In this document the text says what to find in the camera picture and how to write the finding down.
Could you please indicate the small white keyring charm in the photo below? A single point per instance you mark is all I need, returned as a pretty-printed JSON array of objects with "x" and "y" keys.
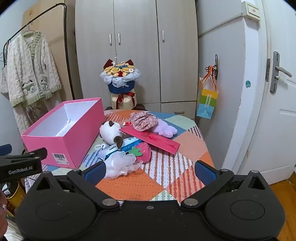
[{"x": 101, "y": 146}]

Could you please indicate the metal door latch plate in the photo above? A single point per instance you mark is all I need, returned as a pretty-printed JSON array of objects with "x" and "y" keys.
[{"x": 268, "y": 69}]

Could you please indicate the pink floral fabric pouch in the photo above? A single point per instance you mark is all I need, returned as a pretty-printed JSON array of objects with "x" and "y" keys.
[{"x": 143, "y": 121}]

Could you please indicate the red envelope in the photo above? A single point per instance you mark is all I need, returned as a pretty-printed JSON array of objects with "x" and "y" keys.
[{"x": 159, "y": 141}]

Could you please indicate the purple plush toy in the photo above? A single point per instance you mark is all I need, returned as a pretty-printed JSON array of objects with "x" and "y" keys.
[{"x": 165, "y": 129}]

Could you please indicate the round blue sticker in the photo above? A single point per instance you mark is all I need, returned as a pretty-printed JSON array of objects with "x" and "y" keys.
[{"x": 248, "y": 84}]

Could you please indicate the white plush with brown ears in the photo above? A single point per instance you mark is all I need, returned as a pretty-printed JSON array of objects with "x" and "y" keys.
[{"x": 108, "y": 132}]

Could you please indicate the blue and white tissue pack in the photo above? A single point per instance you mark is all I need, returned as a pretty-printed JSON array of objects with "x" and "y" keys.
[{"x": 133, "y": 141}]

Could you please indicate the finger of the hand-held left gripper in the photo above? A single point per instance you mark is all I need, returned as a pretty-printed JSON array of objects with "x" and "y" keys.
[{"x": 5, "y": 148}]

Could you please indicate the red and white toothpaste tube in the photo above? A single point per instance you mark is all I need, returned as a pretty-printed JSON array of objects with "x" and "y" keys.
[{"x": 127, "y": 123}]

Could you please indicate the pink strawberry plush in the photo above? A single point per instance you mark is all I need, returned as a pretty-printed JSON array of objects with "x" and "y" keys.
[{"x": 143, "y": 153}]

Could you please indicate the white tote bag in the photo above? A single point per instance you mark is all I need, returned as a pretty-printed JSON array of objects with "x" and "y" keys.
[{"x": 3, "y": 81}]

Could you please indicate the light wooden board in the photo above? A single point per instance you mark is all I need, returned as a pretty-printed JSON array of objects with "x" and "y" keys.
[{"x": 53, "y": 34}]

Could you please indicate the colourful paper gift bag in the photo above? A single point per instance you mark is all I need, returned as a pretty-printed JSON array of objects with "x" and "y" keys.
[{"x": 207, "y": 102}]

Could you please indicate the white refrigerator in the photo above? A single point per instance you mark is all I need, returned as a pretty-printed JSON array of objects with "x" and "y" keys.
[{"x": 222, "y": 92}]

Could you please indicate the white door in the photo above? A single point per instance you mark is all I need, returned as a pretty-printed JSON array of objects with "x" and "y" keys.
[{"x": 277, "y": 127}]

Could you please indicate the yellow container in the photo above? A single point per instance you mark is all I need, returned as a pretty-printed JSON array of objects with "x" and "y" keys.
[{"x": 13, "y": 194}]

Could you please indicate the pink cardboard box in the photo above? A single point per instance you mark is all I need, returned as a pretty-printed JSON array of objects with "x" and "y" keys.
[{"x": 69, "y": 139}]

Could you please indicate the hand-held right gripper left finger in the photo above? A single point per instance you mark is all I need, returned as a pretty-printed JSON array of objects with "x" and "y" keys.
[{"x": 94, "y": 173}]

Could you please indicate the adhesive wall hook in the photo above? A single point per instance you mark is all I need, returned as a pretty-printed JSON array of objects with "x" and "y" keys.
[{"x": 216, "y": 60}]

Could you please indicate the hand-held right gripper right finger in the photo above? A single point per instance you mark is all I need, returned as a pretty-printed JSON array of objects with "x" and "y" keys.
[{"x": 204, "y": 172}]

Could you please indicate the flower bouquet with blue wrap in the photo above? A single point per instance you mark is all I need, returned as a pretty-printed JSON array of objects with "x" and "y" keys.
[{"x": 120, "y": 81}]

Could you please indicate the white wall switch box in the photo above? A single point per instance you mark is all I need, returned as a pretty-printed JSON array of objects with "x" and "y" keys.
[{"x": 251, "y": 10}]

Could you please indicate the person's left hand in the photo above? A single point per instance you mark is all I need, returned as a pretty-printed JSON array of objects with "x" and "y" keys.
[{"x": 2, "y": 213}]

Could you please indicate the white mesh bath sponge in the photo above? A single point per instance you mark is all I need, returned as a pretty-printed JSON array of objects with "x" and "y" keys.
[{"x": 118, "y": 164}]

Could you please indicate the beige wooden wardrobe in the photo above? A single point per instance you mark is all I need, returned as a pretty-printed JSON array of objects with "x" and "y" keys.
[{"x": 138, "y": 69}]

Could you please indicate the white knit cardigan on hanger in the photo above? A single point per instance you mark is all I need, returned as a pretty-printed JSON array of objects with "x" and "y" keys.
[{"x": 27, "y": 69}]

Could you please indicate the black metal clothes rack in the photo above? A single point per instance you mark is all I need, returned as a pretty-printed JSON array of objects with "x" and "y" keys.
[{"x": 67, "y": 58}]

